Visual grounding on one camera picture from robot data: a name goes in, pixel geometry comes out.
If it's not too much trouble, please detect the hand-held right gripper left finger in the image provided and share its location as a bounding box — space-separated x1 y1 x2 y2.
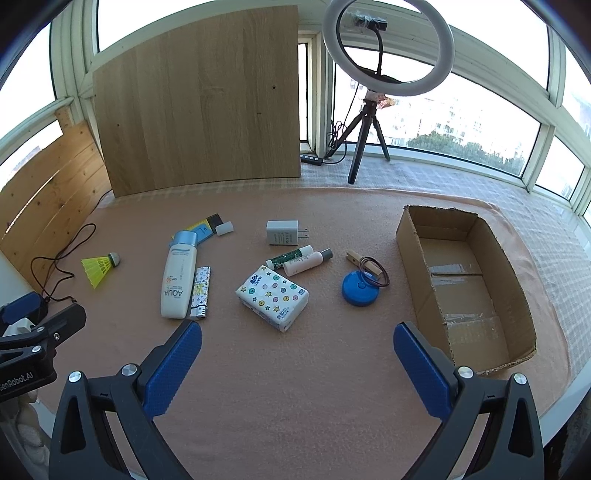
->
48 319 204 480

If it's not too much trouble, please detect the black ring light cable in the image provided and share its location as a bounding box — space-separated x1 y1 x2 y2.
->
323 85 365 164

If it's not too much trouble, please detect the white window frame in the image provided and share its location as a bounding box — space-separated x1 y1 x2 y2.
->
0 0 591 217

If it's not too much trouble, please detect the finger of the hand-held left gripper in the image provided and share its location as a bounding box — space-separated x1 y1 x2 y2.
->
0 304 88 352
0 292 47 326

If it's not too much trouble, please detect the yellow shuttlecock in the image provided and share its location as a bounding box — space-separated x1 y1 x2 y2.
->
81 252 122 290

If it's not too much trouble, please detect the crumpled brown tape wad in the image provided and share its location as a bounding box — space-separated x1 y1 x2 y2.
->
362 90 398 109

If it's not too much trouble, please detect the white wall charger adapter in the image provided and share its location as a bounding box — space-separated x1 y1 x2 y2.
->
266 220 310 247

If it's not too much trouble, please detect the large wooden board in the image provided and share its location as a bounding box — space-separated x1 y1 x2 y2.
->
92 4 302 198

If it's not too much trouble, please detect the white sunscreen bottle blue cap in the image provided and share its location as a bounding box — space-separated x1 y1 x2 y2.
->
160 229 200 320

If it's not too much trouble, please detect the green tube white cap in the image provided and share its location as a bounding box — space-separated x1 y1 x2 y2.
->
265 246 315 271

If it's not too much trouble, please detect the wooden slat panel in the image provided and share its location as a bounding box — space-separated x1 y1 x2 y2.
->
0 108 114 291

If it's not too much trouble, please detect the wooden clothespin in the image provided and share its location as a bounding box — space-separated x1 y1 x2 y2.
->
346 249 384 282

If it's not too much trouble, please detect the cardboard box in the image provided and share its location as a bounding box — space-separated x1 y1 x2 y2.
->
396 204 539 377

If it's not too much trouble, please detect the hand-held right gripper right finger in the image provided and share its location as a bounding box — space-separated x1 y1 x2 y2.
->
392 320 546 480

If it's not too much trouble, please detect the blue round lid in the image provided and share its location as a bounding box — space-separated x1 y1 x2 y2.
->
342 271 382 308

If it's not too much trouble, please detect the patterned white lighter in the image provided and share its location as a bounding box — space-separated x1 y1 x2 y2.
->
189 266 213 319

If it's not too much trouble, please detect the yellow blue card packet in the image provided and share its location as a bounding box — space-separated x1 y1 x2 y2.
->
172 220 214 247

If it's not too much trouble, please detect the small pink bottle grey cap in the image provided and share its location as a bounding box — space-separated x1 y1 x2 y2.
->
283 248 333 277

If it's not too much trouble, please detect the white ring light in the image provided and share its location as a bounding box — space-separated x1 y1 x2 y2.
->
322 0 455 97

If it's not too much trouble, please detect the white power strip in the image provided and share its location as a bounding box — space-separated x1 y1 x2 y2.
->
2 318 40 337

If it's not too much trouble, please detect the patterned white tissue pack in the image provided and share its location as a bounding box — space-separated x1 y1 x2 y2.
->
235 264 309 333

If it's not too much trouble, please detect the thin black charging cable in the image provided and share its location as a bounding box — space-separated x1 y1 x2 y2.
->
30 224 98 303

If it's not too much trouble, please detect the brown rubber band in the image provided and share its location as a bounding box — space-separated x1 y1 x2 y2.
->
359 257 391 289

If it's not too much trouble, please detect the black webcam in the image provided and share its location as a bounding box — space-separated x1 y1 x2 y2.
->
348 10 389 33

